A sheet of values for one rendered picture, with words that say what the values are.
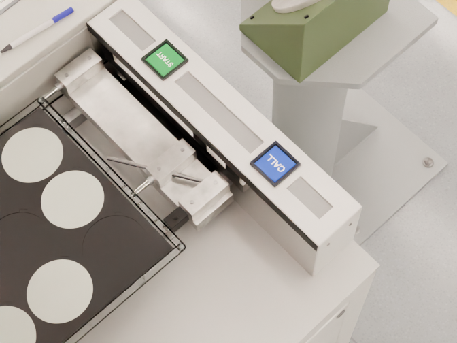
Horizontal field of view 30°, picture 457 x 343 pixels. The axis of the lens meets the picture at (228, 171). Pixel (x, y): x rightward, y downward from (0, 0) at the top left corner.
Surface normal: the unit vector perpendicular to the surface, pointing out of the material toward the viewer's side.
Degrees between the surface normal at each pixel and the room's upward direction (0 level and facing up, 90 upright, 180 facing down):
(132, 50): 0
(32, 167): 0
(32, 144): 0
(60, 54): 90
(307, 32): 90
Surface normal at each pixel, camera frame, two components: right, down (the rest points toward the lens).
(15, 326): -0.03, -0.43
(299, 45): -0.74, 0.62
